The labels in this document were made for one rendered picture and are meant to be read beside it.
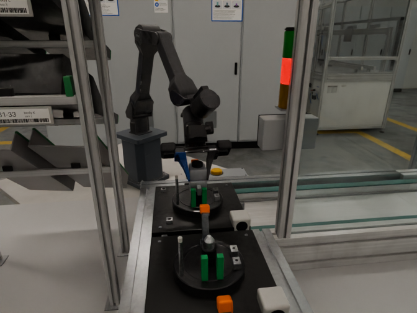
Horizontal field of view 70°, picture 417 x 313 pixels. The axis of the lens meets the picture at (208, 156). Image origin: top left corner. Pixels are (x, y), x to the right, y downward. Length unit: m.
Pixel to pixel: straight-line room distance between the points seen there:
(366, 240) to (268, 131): 0.39
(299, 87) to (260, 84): 3.29
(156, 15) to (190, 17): 0.38
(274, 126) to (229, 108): 3.23
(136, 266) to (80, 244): 0.30
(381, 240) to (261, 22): 3.26
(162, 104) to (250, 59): 1.21
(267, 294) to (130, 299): 0.24
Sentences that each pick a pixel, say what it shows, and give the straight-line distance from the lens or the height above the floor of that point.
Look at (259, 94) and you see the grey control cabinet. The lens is 3.92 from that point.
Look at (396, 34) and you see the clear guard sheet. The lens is 0.71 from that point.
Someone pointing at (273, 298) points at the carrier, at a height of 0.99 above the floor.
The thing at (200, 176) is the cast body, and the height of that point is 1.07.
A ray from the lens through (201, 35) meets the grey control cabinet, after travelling 3.73.
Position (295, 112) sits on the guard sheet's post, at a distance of 0.62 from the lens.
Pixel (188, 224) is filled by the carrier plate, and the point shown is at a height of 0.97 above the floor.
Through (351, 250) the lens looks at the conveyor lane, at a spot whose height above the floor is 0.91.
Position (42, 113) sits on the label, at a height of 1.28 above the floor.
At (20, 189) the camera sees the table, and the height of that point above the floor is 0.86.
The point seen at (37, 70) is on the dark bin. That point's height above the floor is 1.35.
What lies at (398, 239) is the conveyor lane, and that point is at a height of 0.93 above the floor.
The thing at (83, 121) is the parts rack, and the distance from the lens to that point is 0.54.
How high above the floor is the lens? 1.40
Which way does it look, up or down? 22 degrees down
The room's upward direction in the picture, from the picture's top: straight up
